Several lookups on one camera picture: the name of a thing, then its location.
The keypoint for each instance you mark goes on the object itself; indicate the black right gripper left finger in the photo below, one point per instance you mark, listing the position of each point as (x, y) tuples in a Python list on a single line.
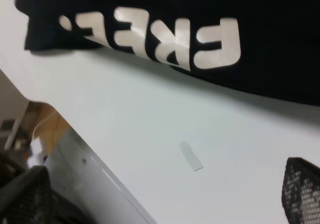
[(29, 199)]

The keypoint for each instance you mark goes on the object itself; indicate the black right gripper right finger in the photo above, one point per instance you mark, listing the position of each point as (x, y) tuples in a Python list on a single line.
[(300, 195)]

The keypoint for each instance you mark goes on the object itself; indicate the white tape strip mid right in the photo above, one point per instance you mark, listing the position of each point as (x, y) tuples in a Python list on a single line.
[(190, 157)]

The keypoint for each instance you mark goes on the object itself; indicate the black short sleeve t-shirt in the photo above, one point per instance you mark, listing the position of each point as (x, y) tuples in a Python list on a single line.
[(269, 48)]

